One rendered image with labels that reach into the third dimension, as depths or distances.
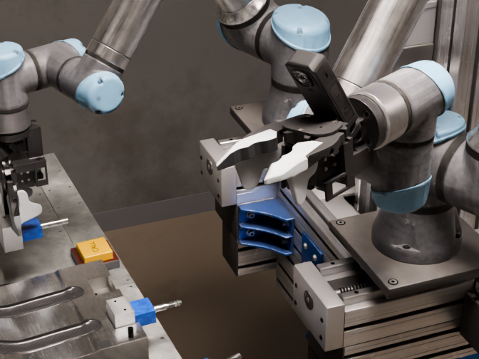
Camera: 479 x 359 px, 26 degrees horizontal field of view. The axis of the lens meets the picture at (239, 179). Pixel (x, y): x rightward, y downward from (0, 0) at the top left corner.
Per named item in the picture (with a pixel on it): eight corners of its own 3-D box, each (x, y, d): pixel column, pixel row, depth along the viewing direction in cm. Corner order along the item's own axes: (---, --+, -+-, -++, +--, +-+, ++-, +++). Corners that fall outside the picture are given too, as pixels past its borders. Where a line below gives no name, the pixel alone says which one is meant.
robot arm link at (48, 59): (103, 88, 189) (50, 105, 183) (71, 69, 196) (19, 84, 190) (100, 48, 185) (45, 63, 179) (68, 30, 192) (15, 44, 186)
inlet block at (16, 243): (65, 226, 205) (63, 202, 203) (72, 238, 201) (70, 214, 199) (-2, 240, 201) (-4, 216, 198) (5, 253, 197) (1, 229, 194)
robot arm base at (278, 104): (316, 99, 224) (317, 56, 220) (346, 128, 212) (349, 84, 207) (251, 110, 220) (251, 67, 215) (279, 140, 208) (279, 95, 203)
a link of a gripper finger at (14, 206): (21, 217, 190) (14, 172, 188) (13, 219, 190) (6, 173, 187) (16, 210, 195) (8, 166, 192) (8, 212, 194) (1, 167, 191)
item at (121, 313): (176, 306, 189) (175, 282, 186) (187, 322, 185) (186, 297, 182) (107, 325, 184) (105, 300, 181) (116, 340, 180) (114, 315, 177)
